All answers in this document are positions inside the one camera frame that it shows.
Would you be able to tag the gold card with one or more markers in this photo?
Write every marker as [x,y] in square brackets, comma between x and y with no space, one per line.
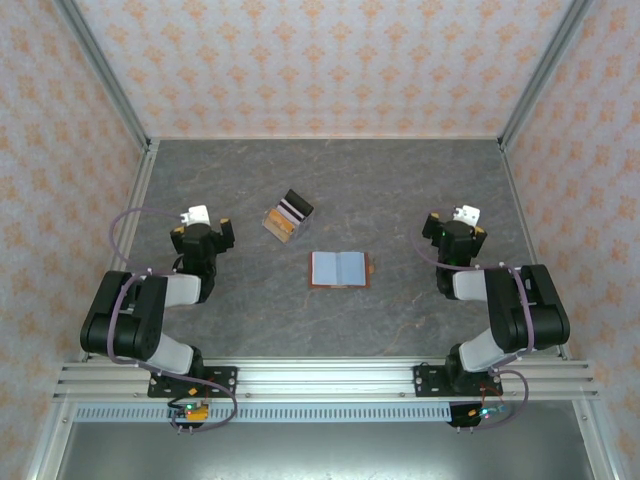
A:
[276,223]

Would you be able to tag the white card with grey stripe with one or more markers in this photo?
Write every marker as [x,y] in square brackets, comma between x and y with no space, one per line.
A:
[291,208]

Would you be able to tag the brown leather card holder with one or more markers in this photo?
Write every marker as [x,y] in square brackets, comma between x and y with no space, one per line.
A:
[340,267]

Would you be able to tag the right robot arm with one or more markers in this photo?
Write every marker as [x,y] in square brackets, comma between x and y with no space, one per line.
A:
[525,310]

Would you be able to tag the white lettered card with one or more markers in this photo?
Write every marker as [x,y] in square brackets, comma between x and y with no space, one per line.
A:
[283,213]

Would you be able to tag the clear acrylic card stand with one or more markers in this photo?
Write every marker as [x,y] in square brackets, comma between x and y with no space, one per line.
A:
[300,231]

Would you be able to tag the black printed card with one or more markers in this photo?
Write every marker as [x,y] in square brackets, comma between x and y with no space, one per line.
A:
[300,201]

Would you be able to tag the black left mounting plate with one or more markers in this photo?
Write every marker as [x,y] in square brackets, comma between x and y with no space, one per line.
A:
[222,380]

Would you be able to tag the black mounting plate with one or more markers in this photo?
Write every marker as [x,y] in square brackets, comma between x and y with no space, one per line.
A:
[427,380]
[222,380]

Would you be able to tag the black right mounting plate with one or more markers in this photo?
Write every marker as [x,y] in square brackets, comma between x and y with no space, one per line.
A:
[427,380]

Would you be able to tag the left controller board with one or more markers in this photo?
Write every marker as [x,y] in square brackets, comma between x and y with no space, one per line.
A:
[190,412]

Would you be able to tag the controller board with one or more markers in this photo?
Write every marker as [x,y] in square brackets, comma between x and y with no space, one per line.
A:
[190,412]
[480,414]

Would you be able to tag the right controller board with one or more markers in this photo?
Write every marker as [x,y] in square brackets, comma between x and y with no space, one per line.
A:
[480,414]

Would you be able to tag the grey metal panel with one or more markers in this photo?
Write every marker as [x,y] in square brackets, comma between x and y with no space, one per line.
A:
[325,455]

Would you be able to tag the aluminium side rail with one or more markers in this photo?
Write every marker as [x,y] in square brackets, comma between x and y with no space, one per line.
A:
[519,200]
[138,190]

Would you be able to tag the aluminium frame post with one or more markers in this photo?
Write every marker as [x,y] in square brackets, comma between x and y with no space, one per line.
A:
[106,75]
[541,75]

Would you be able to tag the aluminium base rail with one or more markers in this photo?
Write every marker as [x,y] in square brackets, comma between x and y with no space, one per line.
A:
[325,382]

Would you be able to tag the aluminium frame leg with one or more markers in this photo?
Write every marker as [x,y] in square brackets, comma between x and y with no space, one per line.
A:
[595,445]
[47,445]

